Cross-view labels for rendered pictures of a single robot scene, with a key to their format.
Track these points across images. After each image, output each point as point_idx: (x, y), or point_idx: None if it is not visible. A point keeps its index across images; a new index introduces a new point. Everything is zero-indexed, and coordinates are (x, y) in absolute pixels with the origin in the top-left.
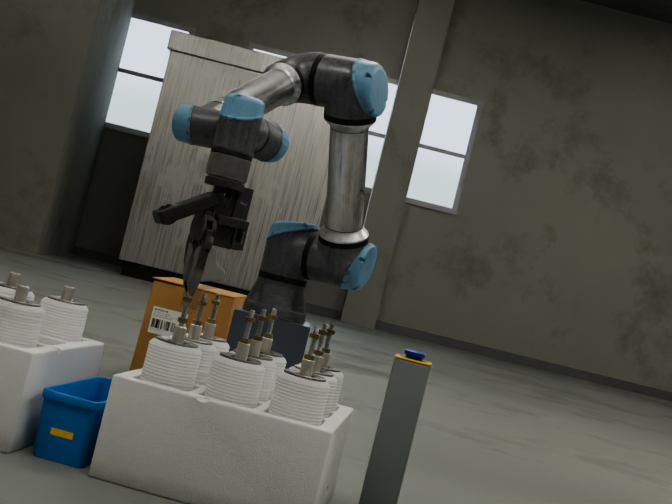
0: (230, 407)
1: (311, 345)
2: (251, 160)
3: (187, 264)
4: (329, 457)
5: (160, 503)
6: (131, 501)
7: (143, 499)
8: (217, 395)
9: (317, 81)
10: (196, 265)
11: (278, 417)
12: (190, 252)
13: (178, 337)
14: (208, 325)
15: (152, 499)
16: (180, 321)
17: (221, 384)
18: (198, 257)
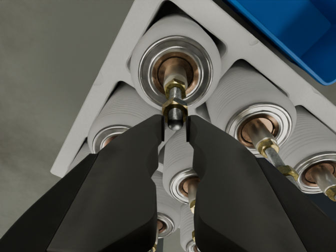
0: (83, 103)
1: None
2: None
3: (208, 156)
4: None
5: (109, 31)
6: (101, 1)
7: (113, 17)
8: (110, 100)
9: None
10: (92, 159)
11: (69, 142)
12: (218, 202)
13: (164, 75)
14: (327, 183)
15: (118, 27)
16: (167, 83)
17: (104, 107)
18: (77, 187)
